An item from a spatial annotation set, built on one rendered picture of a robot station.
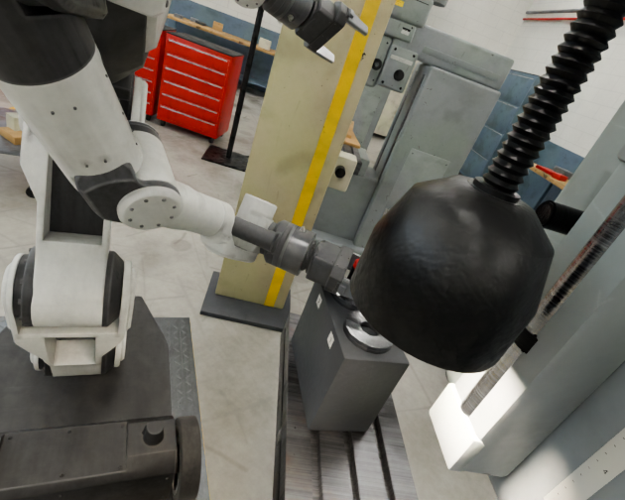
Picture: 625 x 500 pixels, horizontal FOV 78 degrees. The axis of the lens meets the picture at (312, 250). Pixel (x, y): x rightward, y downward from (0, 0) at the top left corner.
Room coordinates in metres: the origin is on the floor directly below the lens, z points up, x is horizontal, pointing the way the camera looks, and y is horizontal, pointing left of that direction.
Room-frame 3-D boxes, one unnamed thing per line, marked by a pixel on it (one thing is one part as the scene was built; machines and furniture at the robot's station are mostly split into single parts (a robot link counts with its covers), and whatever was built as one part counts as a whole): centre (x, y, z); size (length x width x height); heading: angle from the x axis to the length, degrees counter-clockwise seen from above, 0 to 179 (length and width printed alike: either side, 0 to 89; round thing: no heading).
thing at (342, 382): (0.58, -0.12, 1.04); 0.22 x 0.12 x 0.20; 21
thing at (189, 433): (0.58, 0.12, 0.50); 0.20 x 0.05 x 0.20; 30
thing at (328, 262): (0.63, -0.01, 1.17); 0.13 x 0.12 x 0.10; 175
